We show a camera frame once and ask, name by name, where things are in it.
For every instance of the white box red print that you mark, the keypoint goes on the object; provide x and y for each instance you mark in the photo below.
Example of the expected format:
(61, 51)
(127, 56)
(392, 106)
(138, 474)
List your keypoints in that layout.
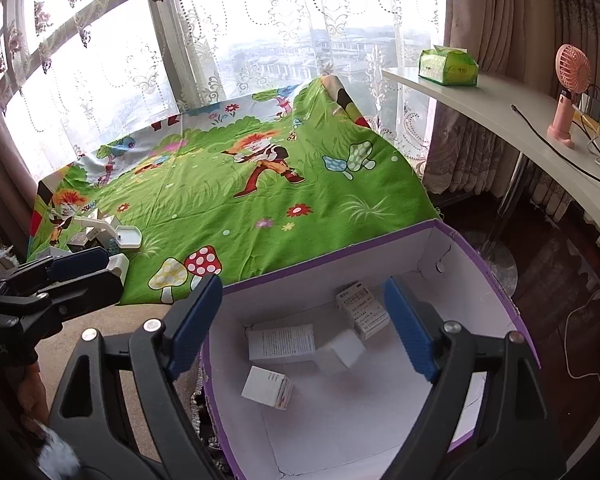
(265, 386)

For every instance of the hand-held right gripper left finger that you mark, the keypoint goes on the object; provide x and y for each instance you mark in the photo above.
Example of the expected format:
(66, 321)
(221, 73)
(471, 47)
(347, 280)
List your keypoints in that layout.
(195, 330)

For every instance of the green tissue pack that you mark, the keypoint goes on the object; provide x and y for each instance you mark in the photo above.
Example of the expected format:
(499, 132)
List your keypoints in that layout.
(447, 67)

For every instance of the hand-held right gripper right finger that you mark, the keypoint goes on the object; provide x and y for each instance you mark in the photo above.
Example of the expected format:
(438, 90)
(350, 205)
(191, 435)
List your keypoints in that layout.
(410, 330)

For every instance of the pink handheld fan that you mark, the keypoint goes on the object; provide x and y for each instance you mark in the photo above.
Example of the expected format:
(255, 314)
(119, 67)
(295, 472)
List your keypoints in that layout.
(562, 110)

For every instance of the small white cube box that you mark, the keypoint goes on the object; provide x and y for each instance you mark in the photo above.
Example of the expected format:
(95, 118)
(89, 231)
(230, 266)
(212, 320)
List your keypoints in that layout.
(342, 352)

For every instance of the chrome desk leg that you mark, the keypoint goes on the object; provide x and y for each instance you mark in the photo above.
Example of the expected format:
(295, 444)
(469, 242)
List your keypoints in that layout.
(510, 185)

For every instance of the white medicine box dark text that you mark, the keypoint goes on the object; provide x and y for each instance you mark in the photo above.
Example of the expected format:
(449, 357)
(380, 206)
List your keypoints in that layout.
(362, 312)

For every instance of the green cartoon printed blanket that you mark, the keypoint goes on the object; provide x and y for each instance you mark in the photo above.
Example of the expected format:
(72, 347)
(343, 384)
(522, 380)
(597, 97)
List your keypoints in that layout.
(260, 210)

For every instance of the white curved desk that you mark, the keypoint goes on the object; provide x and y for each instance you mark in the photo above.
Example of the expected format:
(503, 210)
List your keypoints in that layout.
(505, 110)

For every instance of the beaded tassel fringe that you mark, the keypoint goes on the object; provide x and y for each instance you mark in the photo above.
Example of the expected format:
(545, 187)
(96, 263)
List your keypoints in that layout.
(202, 400)

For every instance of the sheer lace curtain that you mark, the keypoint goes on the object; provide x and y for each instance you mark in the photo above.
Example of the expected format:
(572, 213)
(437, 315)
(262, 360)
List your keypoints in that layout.
(105, 60)

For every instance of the brown patterned drape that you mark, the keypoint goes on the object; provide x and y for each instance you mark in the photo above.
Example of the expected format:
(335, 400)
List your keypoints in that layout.
(500, 20)

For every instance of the purple cardboard box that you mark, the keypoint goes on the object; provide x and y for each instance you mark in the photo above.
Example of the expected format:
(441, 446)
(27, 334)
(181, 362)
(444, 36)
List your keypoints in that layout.
(330, 425)

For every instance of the grey box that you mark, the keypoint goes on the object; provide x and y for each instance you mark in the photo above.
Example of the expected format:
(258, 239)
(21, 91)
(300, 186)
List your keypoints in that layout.
(82, 242)

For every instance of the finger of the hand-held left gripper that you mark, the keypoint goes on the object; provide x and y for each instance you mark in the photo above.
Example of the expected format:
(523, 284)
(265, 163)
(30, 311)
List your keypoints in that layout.
(90, 287)
(75, 265)

